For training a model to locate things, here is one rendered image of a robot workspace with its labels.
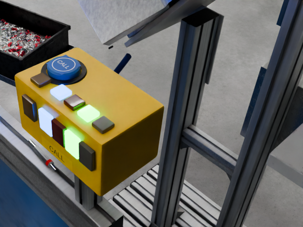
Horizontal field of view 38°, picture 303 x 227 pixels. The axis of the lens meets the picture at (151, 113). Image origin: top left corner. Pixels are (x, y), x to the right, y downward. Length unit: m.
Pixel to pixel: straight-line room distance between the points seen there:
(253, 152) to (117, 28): 0.43
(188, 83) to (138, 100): 0.58
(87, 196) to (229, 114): 1.62
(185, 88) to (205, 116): 1.07
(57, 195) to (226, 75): 1.84
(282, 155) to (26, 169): 0.44
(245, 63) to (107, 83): 2.09
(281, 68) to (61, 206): 0.49
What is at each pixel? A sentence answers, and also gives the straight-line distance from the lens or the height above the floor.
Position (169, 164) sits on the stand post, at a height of 0.45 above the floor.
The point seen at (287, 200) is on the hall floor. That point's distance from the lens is 1.91.
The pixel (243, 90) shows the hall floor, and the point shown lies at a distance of 2.37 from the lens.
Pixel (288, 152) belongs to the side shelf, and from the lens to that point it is 0.81.
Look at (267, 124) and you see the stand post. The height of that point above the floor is 0.78.
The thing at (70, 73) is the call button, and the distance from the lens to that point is 0.53.
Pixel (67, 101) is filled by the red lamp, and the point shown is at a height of 1.08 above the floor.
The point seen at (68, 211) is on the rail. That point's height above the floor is 0.82.
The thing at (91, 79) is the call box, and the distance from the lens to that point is 0.54.
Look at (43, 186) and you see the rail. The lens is 0.74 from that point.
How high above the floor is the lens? 1.40
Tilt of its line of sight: 41 degrees down
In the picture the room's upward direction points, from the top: 7 degrees clockwise
